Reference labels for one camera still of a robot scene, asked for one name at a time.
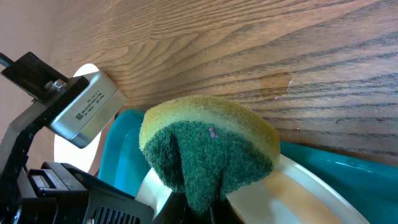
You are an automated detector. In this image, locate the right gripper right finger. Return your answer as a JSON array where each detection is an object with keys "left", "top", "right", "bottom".
[{"left": 210, "top": 197, "right": 244, "bottom": 224}]

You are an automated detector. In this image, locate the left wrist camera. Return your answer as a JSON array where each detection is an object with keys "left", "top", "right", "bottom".
[{"left": 49, "top": 71, "right": 126, "bottom": 149}]

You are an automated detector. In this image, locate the teal plastic tray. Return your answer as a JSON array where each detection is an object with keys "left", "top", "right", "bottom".
[{"left": 99, "top": 110, "right": 397, "bottom": 223}]

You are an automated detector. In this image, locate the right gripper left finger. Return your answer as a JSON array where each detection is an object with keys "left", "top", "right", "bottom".
[{"left": 152, "top": 192, "right": 199, "bottom": 224}]

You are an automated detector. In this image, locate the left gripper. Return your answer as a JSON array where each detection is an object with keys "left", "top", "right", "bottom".
[{"left": 1, "top": 77, "right": 154, "bottom": 223}]

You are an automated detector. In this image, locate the green yellow sponge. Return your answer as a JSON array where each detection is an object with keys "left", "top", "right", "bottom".
[{"left": 139, "top": 95, "right": 280, "bottom": 215}]

